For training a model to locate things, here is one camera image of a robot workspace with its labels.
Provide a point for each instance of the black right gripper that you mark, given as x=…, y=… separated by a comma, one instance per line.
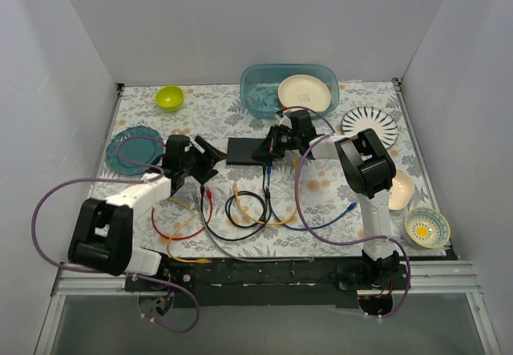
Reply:
x=273, y=143

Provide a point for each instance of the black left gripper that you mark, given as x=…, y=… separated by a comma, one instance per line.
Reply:
x=202, y=159

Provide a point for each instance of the black network switch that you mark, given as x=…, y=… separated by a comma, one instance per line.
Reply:
x=240, y=152

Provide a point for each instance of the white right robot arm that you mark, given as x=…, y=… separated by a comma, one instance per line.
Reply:
x=368, y=170

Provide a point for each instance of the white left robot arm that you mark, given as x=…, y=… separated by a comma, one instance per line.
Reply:
x=103, y=235

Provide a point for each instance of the floral table mat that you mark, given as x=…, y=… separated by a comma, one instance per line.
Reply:
x=319, y=195

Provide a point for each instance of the cream round plate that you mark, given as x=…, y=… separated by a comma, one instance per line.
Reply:
x=306, y=91

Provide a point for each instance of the blue transparent plastic container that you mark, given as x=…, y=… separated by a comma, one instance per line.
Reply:
x=259, y=85

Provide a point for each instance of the lime green bowl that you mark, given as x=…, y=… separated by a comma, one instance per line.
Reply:
x=170, y=98

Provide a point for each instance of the teal scalloped plate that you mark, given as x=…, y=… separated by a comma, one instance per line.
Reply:
x=133, y=149

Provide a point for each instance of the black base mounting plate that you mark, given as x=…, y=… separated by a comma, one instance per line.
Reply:
x=229, y=282

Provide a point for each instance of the blue striped white plate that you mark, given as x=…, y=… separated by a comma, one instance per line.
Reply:
x=361, y=118

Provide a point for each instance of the cream square dish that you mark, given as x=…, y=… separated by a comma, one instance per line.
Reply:
x=401, y=192

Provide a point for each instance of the teal patterned yellow-centre bowl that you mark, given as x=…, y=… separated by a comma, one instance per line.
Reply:
x=427, y=227

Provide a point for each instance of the aluminium frame rail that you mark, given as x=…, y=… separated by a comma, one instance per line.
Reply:
x=427, y=277

